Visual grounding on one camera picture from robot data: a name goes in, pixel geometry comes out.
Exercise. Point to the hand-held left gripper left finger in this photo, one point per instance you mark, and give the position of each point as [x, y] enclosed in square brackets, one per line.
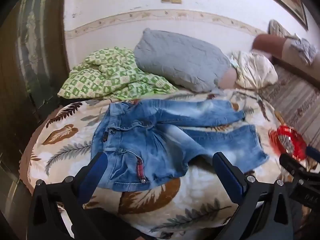
[93, 172]

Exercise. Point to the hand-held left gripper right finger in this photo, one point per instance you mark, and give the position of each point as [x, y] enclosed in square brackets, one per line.
[226, 175]

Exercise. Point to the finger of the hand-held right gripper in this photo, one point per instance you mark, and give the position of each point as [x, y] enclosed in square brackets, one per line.
[313, 152]
[292, 163]

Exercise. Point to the blue denim pants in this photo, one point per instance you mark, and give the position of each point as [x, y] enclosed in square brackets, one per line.
[150, 140]

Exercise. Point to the red glass bowl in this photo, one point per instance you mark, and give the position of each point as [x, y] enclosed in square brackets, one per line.
[297, 140]

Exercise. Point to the pile of sunflower seeds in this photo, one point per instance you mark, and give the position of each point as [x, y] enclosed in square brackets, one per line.
[285, 142]

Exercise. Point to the leaf print blanket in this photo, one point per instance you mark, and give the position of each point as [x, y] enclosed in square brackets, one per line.
[75, 150]

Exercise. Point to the person's black clothing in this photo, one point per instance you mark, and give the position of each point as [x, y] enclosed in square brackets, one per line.
[112, 225]

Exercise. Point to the striped floral sofa cover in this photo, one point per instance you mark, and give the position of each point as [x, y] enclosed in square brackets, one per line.
[295, 97]

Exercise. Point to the green checked quilt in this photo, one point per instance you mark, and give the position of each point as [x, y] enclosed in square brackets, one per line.
[105, 75]

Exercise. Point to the cream patterned pillow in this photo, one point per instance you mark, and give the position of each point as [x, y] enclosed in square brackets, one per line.
[255, 70]

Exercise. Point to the grey crumpled cloth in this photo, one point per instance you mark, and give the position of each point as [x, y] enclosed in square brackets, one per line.
[303, 48]

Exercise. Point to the light blue cloth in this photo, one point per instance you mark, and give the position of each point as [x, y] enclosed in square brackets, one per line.
[232, 61]

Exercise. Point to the grey quilted pillow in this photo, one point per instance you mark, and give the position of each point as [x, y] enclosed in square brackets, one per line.
[180, 57]

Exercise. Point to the patterned cushion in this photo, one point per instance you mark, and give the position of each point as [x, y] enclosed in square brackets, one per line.
[276, 27]

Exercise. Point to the framed wall picture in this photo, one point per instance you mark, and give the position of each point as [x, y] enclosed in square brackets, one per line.
[287, 0]

